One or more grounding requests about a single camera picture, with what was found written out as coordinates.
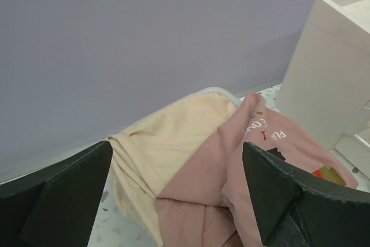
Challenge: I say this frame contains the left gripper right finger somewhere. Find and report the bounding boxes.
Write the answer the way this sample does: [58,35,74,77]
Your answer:
[242,142,369,246]

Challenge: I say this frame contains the white laundry basket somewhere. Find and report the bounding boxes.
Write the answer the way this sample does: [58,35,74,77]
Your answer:
[193,87,242,108]

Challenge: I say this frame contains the white drawer cabinet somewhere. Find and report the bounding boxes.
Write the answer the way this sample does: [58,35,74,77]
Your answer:
[275,0,369,176]

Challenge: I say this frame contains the pink printed t-shirt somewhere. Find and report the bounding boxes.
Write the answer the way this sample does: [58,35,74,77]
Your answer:
[156,93,358,246]

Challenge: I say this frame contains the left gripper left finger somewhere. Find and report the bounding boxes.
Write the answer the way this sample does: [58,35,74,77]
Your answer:
[1,141,112,246]

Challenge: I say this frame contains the beige cloth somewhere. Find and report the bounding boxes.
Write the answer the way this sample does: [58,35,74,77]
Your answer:
[108,93,237,246]

